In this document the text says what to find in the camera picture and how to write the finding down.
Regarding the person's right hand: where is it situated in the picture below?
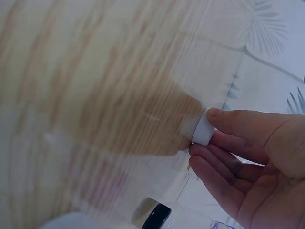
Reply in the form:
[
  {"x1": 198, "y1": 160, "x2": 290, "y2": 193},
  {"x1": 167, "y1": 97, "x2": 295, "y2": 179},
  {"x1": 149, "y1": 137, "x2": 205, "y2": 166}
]
[{"x1": 187, "y1": 107, "x2": 305, "y2": 229}]

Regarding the black and silver cylinder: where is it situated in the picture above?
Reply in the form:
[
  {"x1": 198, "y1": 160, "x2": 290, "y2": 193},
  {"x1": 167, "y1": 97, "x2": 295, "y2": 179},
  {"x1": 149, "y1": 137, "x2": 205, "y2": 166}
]
[{"x1": 132, "y1": 197, "x2": 173, "y2": 229}]

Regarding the small white cap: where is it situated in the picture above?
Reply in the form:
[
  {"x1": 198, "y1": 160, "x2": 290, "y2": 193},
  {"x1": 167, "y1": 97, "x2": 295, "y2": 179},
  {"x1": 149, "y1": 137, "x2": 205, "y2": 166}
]
[{"x1": 190, "y1": 108, "x2": 215, "y2": 146}]

